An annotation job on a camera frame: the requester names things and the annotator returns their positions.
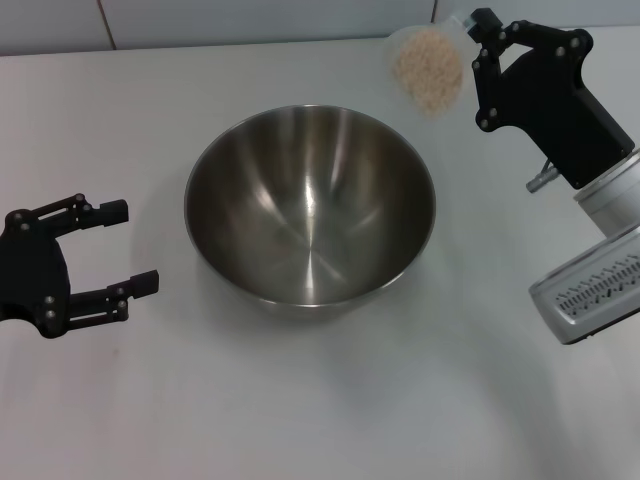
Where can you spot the clear plastic measuring cup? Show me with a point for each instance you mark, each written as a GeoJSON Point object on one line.
{"type": "Point", "coordinates": [400, 37]}

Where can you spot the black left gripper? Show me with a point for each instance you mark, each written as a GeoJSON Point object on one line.
{"type": "Point", "coordinates": [32, 280]}

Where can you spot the white uncooked rice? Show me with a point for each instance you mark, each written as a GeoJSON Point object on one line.
{"type": "Point", "coordinates": [430, 70]}

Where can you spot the silver vented wrist camera box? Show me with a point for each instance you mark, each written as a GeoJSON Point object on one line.
{"type": "Point", "coordinates": [585, 300]}

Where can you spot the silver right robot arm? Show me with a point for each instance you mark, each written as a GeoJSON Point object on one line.
{"type": "Point", "coordinates": [612, 200]}

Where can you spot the stainless steel mixing bowl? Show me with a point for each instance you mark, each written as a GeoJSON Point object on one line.
{"type": "Point", "coordinates": [310, 210]}

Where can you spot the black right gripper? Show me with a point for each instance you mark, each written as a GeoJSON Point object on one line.
{"type": "Point", "coordinates": [555, 100]}

